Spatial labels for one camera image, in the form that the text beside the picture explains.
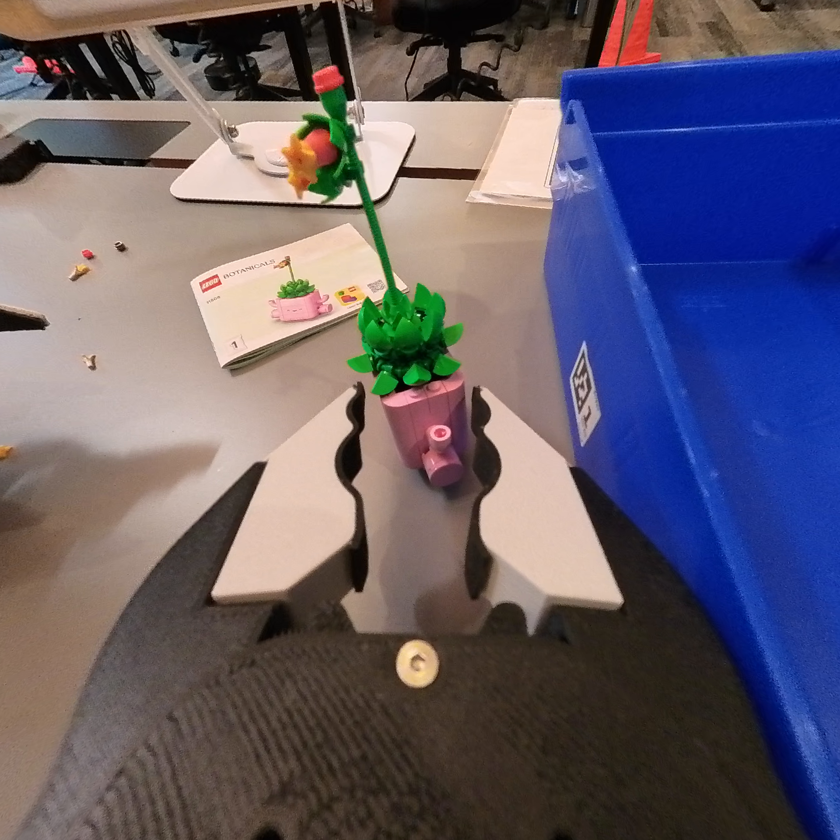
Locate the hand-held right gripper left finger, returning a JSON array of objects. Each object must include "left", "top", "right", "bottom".
[{"left": 210, "top": 382, "right": 370, "bottom": 608}]

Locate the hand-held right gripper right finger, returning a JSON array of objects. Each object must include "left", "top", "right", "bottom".
[{"left": 465, "top": 387, "right": 624, "bottom": 636}]

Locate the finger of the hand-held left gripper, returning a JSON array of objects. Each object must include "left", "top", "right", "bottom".
[{"left": 0, "top": 302, "right": 51, "bottom": 333}]

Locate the pink toy brick pot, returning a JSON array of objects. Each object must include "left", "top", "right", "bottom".
[{"left": 382, "top": 377, "right": 471, "bottom": 490}]

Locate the toy brick instruction booklet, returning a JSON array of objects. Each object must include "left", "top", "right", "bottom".
[{"left": 190, "top": 223, "right": 412, "bottom": 370}]

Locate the green toy brick plant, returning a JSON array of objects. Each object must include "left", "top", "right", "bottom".
[{"left": 282, "top": 66, "right": 464, "bottom": 398}]

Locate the black power bank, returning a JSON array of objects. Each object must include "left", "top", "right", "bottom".
[{"left": 0, "top": 139, "right": 40, "bottom": 186}]

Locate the blue plastic bin white label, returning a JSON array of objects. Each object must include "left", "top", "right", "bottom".
[{"left": 543, "top": 98, "right": 840, "bottom": 840}]

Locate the white book stand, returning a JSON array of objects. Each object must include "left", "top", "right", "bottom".
[{"left": 0, "top": 0, "right": 417, "bottom": 208}]

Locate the printed paper in acrylic holder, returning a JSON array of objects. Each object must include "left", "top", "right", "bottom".
[{"left": 466, "top": 98, "right": 567, "bottom": 210}]

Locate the orange traffic cone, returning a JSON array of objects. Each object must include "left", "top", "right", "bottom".
[{"left": 598, "top": 0, "right": 661, "bottom": 68}]

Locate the black office chair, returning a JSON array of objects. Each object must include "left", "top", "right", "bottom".
[{"left": 392, "top": 0, "right": 527, "bottom": 102}]

